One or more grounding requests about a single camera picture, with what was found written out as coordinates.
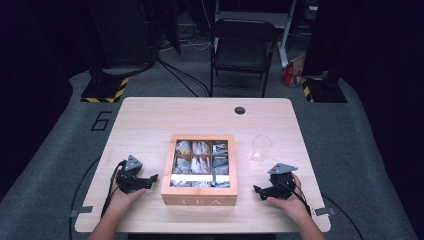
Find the black folding chair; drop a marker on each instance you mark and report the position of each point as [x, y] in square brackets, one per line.
[241, 50]

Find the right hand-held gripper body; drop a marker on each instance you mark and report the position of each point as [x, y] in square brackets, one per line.
[282, 185]

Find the wooden tea box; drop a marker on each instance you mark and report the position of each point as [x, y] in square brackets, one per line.
[199, 193]

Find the person's left hand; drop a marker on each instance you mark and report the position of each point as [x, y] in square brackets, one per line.
[126, 200]

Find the grey tape piece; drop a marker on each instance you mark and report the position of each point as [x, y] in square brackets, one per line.
[81, 211]
[324, 211]

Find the person's right hand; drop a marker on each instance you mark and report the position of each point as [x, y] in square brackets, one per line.
[290, 204]

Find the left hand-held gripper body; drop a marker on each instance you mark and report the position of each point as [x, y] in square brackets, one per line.
[129, 180]

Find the white desk leg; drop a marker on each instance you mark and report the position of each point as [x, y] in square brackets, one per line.
[286, 40]

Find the pile of tea bags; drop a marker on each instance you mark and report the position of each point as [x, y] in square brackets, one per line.
[200, 163]

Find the black equipment rack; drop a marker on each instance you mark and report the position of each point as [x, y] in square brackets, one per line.
[123, 30]

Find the red bag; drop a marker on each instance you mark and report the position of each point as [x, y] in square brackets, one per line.
[290, 75]

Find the clear plastic cup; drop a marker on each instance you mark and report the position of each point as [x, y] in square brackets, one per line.
[261, 148]

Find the black yellow striped stand base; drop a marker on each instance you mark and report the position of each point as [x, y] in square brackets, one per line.
[105, 90]
[325, 91]

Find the black table grommet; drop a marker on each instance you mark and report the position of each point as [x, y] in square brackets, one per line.
[240, 110]

